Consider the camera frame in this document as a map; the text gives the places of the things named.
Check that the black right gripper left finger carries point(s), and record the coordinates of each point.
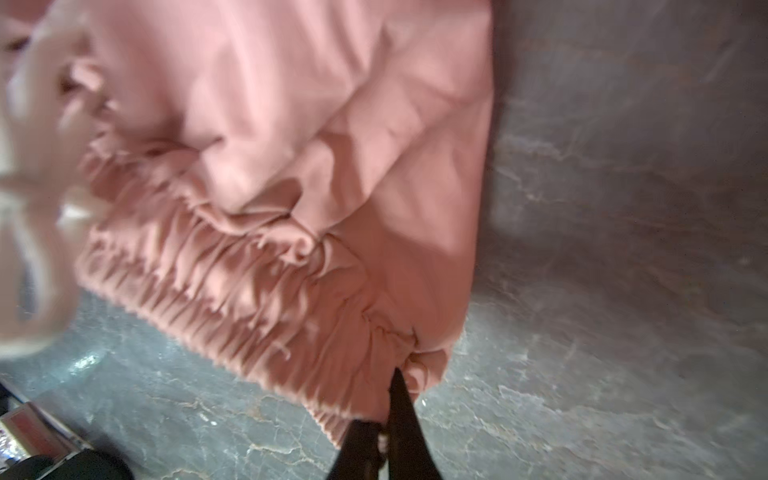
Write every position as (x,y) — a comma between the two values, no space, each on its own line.
(359,457)

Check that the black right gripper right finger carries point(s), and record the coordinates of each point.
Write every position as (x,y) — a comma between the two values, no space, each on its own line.
(407,452)

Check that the pink drawstring shorts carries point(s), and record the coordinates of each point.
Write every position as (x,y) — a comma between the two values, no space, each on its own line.
(291,189)

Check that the red snack packet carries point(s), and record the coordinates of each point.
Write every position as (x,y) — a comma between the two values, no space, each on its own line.
(36,445)

